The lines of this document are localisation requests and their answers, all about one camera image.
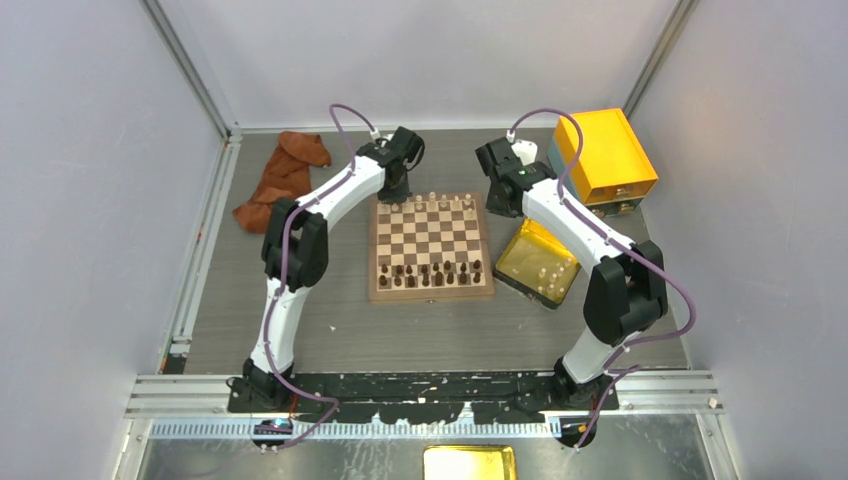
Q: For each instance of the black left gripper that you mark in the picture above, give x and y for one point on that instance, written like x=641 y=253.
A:
x=397 y=197

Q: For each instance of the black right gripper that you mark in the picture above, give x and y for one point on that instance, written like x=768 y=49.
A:
x=495 y=210

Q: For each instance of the light wooden king piece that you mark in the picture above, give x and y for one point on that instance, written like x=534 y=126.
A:
x=432 y=204

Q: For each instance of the gold metal tin tray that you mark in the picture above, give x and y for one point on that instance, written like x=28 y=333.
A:
x=536 y=265

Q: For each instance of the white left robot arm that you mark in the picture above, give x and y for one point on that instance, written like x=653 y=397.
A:
x=296 y=248

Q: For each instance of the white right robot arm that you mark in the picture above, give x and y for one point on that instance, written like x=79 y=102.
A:
x=626 y=293

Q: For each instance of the wooden chessboard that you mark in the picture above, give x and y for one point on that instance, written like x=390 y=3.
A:
x=449 y=251

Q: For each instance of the yellow drawer box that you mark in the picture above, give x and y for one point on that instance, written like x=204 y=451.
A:
x=613 y=174

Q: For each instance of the brown cloth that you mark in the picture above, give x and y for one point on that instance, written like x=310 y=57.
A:
x=285 y=175

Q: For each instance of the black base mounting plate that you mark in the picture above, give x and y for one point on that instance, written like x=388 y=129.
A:
x=503 y=397

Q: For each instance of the gold tin lid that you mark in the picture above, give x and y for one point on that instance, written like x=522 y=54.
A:
x=458 y=462

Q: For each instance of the aluminium front rail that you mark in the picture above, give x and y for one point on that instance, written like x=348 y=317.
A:
x=195 y=406

